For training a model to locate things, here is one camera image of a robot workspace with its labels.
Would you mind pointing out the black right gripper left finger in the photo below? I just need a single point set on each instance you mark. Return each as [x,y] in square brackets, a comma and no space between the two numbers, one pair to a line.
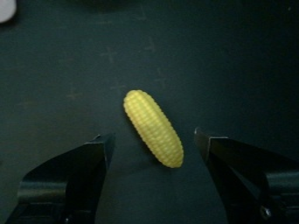
[70,178]

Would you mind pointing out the yellow toy corn cob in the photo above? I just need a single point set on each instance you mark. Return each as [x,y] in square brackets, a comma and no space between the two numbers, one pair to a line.
[154,128]

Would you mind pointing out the white round object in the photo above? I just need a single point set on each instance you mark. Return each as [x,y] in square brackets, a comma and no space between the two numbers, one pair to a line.
[6,10]

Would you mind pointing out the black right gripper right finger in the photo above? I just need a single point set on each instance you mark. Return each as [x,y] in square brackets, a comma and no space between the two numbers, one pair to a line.
[249,175]

